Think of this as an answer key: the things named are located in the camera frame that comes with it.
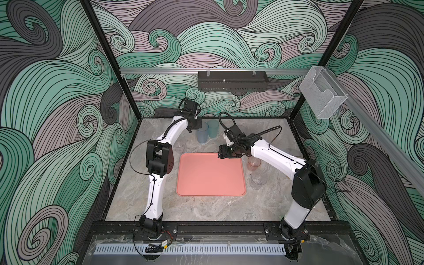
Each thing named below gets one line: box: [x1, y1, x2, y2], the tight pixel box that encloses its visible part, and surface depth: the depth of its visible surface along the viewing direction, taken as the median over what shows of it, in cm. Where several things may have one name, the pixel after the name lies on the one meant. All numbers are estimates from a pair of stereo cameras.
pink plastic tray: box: [176, 152, 247, 197], surface depth 92 cm
